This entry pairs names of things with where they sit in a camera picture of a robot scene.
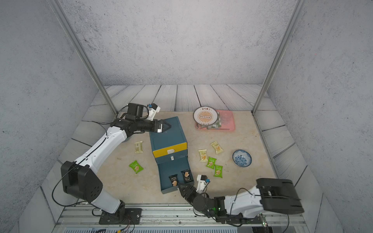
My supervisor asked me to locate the green cookie packet two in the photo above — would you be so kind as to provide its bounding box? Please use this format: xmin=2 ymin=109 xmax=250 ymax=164
xmin=206 ymin=157 xmax=216 ymax=169

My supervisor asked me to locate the green cookie packet one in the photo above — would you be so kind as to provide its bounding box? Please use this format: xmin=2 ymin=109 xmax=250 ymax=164
xmin=129 ymin=160 xmax=143 ymax=174

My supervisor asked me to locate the teal bottom drawer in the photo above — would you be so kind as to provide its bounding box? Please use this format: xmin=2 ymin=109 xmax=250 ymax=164
xmin=157 ymin=157 xmax=194 ymax=194

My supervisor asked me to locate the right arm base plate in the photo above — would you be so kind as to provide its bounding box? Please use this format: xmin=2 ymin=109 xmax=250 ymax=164
xmin=214 ymin=207 xmax=262 ymax=226

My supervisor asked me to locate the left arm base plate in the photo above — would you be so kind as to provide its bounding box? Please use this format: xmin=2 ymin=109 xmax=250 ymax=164
xmin=99 ymin=208 xmax=142 ymax=225

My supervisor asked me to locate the black cookie packet two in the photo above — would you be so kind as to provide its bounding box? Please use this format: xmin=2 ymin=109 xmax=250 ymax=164
xmin=182 ymin=170 xmax=194 ymax=183

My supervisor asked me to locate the white orange patterned plate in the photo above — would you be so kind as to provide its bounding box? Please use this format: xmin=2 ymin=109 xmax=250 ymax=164
xmin=193 ymin=106 xmax=218 ymax=126

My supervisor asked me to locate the yellow cookie packet two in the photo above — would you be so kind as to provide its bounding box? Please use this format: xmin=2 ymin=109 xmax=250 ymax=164
xmin=210 ymin=141 xmax=224 ymax=154

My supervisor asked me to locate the aluminium mounting rail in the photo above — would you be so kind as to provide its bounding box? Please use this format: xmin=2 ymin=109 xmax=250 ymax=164
xmin=53 ymin=204 xmax=309 ymax=233

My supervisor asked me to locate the left metal frame post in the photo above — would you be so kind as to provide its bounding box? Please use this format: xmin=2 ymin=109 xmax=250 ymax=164
xmin=48 ymin=0 xmax=118 ymax=114

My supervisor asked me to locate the metal frame post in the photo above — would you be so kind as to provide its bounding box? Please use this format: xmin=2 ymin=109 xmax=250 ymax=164
xmin=252 ymin=0 xmax=307 ymax=116
xmin=48 ymin=0 xmax=118 ymax=114

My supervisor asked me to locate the black cookie packet one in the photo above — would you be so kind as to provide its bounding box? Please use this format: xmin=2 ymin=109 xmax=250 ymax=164
xmin=169 ymin=174 xmax=178 ymax=186

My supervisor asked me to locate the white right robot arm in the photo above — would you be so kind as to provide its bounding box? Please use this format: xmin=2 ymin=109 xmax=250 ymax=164
xmin=178 ymin=178 xmax=304 ymax=227

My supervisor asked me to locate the right metal frame post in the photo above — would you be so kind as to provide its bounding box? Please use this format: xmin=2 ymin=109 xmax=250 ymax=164
xmin=252 ymin=0 xmax=307 ymax=116

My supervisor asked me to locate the yellow drawer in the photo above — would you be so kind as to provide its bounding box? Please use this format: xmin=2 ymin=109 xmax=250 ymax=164
xmin=153 ymin=142 xmax=187 ymax=158

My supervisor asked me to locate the teal drawer cabinet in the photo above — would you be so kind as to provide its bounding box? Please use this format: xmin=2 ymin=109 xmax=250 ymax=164
xmin=149 ymin=116 xmax=188 ymax=175

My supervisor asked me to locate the pink plastic tray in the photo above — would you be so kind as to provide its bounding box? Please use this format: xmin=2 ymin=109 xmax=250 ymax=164
xmin=195 ymin=110 xmax=235 ymax=132

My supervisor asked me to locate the yellow cookie packet one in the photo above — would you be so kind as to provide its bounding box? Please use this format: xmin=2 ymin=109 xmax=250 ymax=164
xmin=135 ymin=141 xmax=143 ymax=153

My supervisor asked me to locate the blue white ceramic bowl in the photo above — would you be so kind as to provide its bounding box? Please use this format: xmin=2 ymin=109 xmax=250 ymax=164
xmin=232 ymin=150 xmax=252 ymax=168

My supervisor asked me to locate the yellow cookie packet three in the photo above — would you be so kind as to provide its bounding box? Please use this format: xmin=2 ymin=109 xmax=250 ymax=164
xmin=198 ymin=149 xmax=208 ymax=162

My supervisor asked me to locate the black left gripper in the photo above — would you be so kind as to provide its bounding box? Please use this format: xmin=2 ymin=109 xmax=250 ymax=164
xmin=135 ymin=119 xmax=172 ymax=133

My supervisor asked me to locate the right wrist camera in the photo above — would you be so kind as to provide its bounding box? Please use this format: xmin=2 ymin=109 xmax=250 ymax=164
xmin=196 ymin=175 xmax=210 ymax=194

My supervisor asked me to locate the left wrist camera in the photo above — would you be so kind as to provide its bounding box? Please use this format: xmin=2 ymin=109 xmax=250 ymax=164
xmin=147 ymin=103 xmax=161 ymax=121

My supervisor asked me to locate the green cookie packet three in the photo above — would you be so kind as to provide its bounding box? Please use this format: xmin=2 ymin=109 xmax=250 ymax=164
xmin=214 ymin=165 xmax=223 ymax=178

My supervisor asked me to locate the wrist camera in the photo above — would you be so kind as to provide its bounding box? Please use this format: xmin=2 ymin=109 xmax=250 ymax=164
xmin=147 ymin=103 xmax=161 ymax=121
xmin=196 ymin=175 xmax=210 ymax=194

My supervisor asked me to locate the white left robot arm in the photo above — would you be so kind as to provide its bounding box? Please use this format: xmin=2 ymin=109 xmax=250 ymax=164
xmin=61 ymin=103 xmax=171 ymax=215

